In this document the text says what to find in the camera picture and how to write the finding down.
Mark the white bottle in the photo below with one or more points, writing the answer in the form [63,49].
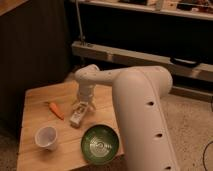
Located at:
[78,114]

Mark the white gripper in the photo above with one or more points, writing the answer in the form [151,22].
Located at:
[85,94]

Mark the white plastic cup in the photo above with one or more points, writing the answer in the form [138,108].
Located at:
[47,138]

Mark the black handle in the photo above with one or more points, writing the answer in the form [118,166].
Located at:
[190,64]

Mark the orange carrot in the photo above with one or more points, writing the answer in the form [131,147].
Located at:
[55,110]

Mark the wooden shelf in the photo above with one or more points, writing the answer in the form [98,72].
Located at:
[143,8]

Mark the grey metal beam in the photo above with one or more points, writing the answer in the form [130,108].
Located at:
[121,56]

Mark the metal pole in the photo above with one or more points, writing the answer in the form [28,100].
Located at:
[82,38]

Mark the green ceramic bowl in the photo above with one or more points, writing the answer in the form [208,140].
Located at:
[99,144]

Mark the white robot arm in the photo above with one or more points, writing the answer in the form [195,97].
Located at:
[136,93]

